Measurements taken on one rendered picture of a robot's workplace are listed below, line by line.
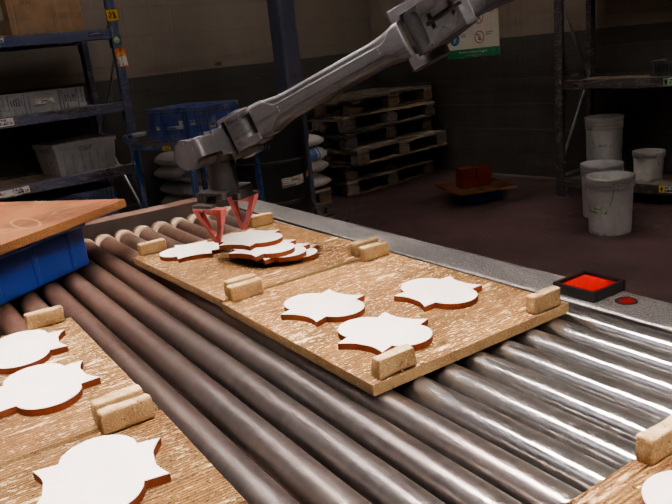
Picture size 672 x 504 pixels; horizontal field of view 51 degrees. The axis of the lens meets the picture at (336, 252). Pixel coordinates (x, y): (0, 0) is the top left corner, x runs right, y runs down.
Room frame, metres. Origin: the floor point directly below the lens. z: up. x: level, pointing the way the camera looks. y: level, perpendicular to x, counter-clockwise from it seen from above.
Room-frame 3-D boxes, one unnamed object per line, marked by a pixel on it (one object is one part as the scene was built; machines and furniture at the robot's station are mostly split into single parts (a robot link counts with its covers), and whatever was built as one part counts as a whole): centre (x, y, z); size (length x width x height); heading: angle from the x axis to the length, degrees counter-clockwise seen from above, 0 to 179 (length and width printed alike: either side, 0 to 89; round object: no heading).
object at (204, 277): (1.36, 0.17, 0.93); 0.41 x 0.35 x 0.02; 35
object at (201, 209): (1.34, 0.22, 1.02); 0.07 x 0.07 x 0.09; 63
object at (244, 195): (1.41, 0.19, 1.02); 0.07 x 0.07 x 0.09; 63
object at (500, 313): (1.00, -0.06, 0.93); 0.41 x 0.35 x 0.02; 33
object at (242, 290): (1.10, 0.15, 0.95); 0.06 x 0.02 x 0.03; 123
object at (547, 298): (0.91, -0.28, 0.95); 0.06 x 0.02 x 0.03; 123
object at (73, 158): (5.19, 1.81, 0.76); 0.50 x 0.36 x 0.24; 136
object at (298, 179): (5.17, 0.42, 0.44); 0.59 x 0.59 x 0.88
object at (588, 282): (1.01, -0.38, 0.92); 0.06 x 0.06 x 0.01; 32
